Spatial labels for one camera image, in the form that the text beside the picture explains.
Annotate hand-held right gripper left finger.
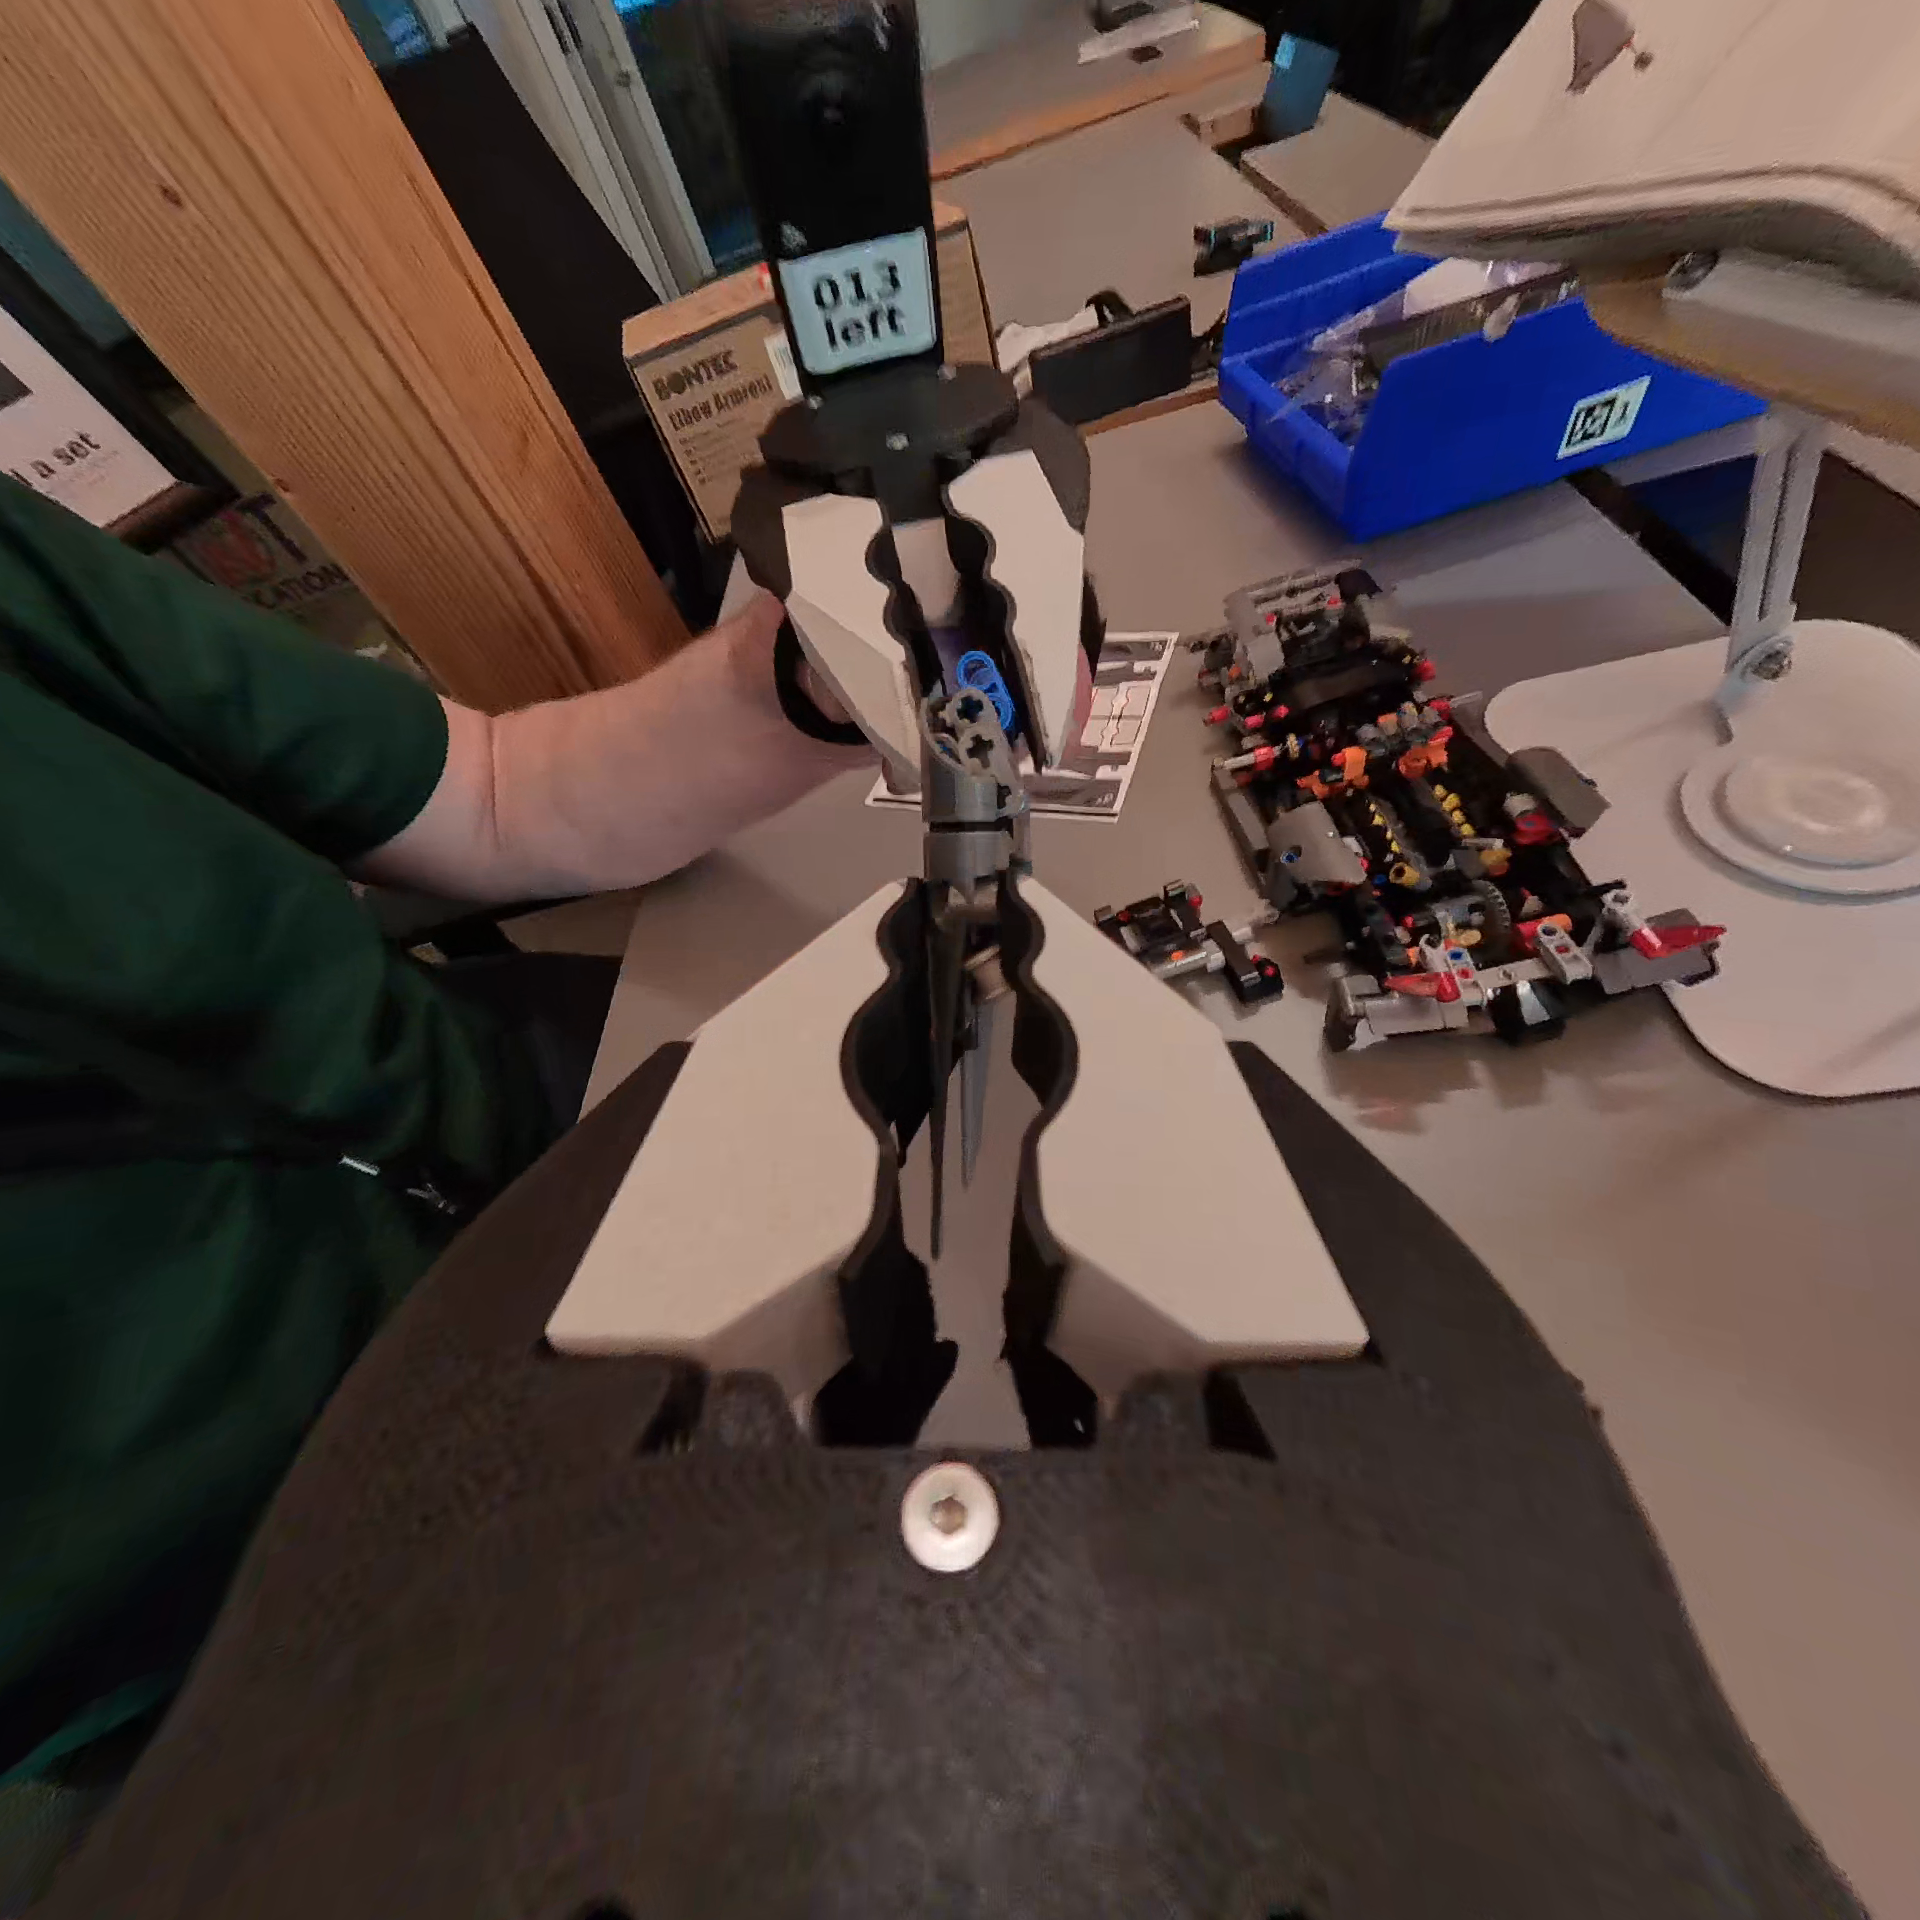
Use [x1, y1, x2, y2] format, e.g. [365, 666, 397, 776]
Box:
[546, 878, 963, 1451]

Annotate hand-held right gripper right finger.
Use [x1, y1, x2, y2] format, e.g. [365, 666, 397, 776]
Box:
[982, 870, 1370, 1451]

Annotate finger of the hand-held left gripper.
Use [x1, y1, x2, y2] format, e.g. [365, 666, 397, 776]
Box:
[781, 495, 928, 786]
[939, 454, 1093, 776]

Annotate grey black lego subassembly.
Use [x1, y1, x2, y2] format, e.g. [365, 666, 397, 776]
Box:
[908, 651, 1043, 1265]

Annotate person's left forearm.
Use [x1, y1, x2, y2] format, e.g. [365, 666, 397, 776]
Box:
[357, 645, 843, 906]

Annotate lego sticker sheet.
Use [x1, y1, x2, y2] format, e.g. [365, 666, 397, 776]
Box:
[866, 628, 1181, 823]

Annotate black grey lego module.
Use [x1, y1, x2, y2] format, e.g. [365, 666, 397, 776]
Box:
[1089, 878, 1288, 1006]

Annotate partly built lego car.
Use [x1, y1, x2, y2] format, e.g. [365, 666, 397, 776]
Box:
[1190, 563, 1732, 1056]

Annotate person's left hand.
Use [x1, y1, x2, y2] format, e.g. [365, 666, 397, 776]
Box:
[701, 590, 892, 785]

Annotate black flat screen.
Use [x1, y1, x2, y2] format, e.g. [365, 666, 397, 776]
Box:
[1025, 293, 1197, 432]

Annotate pile of clear plastic bags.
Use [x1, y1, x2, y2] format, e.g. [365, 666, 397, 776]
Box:
[1262, 250, 1580, 448]

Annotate blue plastic bin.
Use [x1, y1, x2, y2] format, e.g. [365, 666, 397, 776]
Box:
[1213, 205, 1777, 546]

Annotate dark lettered board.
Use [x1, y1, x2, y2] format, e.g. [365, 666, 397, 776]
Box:
[148, 492, 396, 651]

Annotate person's green shirt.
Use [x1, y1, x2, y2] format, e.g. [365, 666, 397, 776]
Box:
[0, 477, 633, 1790]

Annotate wooden beam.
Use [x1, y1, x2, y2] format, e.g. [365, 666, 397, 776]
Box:
[0, 0, 694, 719]

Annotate framed black white sign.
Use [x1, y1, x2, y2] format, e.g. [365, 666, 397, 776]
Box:
[0, 304, 186, 529]

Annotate white printed sheet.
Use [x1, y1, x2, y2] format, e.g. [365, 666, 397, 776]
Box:
[1381, 0, 1920, 304]

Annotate black drawstring cord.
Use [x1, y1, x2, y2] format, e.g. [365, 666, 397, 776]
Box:
[0, 1070, 461, 1221]

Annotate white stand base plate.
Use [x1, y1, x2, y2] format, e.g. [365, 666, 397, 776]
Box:
[1481, 614, 1920, 1100]

